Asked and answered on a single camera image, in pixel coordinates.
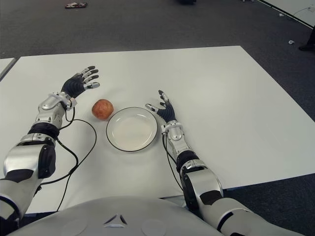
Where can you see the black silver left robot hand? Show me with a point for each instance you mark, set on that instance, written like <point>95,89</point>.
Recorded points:
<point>73,84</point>

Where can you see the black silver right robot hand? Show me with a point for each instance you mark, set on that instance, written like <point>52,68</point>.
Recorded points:
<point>168,113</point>

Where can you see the red apple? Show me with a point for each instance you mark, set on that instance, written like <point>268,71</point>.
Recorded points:
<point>103,109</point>

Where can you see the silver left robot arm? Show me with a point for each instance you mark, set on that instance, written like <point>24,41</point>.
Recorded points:
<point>49,103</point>

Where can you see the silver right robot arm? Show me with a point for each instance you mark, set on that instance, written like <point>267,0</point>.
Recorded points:
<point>174,132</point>

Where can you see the white plate with black rim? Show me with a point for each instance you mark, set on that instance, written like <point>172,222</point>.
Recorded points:
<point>131,129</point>

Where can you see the white neighbouring table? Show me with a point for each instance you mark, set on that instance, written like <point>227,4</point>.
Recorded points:
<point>6,65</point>
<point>295,7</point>

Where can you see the red black object on floor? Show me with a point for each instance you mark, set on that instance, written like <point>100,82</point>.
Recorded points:
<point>76,5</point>

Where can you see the grey robot torso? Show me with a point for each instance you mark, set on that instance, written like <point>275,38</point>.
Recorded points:
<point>123,214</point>

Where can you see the dark shoe on floor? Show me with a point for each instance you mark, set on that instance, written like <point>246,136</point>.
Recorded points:
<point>308,45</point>

